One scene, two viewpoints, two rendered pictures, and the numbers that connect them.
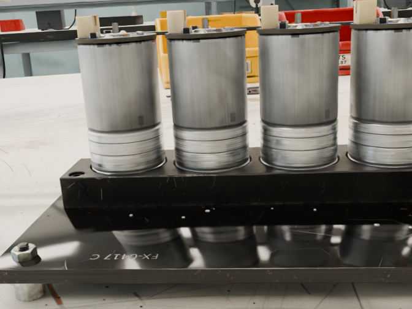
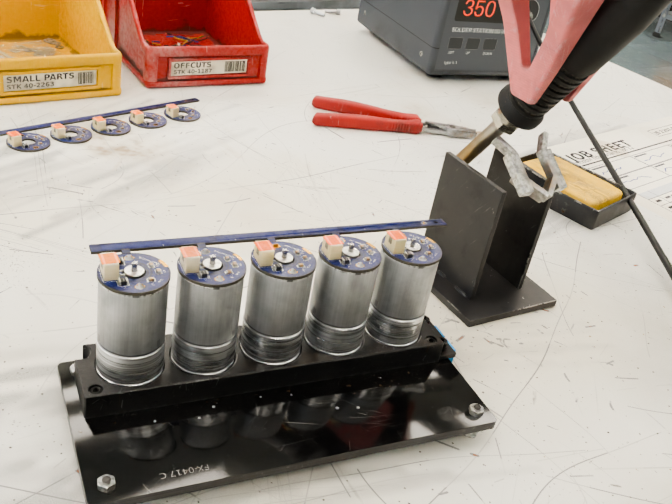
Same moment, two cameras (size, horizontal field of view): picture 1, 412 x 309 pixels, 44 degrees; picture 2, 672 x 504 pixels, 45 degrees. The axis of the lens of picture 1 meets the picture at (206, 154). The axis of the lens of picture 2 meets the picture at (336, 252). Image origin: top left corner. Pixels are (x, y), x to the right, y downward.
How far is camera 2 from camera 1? 20 cm
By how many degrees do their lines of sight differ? 35
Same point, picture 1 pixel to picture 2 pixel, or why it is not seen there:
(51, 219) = (88, 437)
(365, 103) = (327, 313)
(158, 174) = (171, 382)
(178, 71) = (195, 306)
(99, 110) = (125, 340)
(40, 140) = not seen: outside the picture
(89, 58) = (122, 304)
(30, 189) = not seen: outside the picture
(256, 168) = (246, 364)
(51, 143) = not seen: outside the picture
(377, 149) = (333, 343)
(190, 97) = (204, 325)
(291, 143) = (275, 348)
